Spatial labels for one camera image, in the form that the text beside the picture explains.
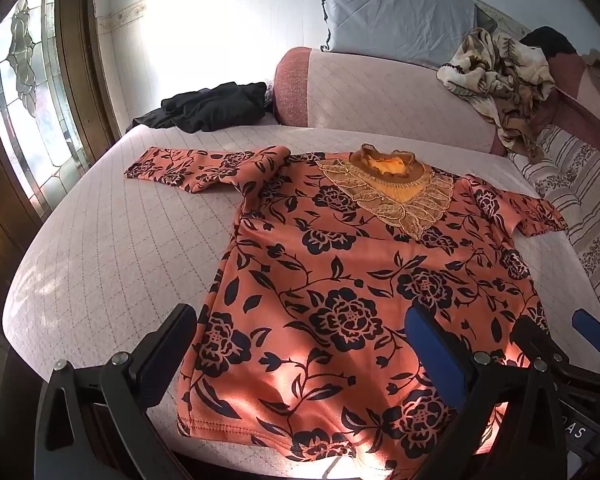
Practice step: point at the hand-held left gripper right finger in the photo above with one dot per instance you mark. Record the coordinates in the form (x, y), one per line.
(434, 355)

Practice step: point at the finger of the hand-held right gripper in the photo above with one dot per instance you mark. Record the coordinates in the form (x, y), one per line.
(592, 332)
(540, 345)

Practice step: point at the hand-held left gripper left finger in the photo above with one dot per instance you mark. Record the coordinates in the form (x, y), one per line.
(166, 347)

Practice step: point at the orange black floral shirt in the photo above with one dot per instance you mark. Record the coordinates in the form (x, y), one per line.
(360, 270)

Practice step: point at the pale quilted mattress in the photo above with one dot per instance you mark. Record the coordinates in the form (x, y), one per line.
(120, 240)

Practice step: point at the striped floral bedsheet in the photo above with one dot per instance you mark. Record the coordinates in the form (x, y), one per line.
(580, 185)

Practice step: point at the black garment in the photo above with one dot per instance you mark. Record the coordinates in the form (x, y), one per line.
(215, 107)

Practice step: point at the pink quilted bolster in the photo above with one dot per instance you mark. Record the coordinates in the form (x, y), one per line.
(380, 95)

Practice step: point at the cream brown floral blanket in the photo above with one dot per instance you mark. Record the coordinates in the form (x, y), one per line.
(505, 80)

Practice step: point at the stained glass window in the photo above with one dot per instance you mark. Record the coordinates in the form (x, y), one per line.
(35, 85)

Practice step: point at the dark cloth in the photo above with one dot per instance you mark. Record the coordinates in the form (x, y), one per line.
(550, 40)

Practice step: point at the wooden cabinet with glass doors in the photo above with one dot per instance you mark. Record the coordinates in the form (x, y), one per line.
(80, 50)

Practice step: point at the grey-blue pillow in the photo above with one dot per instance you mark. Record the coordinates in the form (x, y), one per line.
(400, 15)

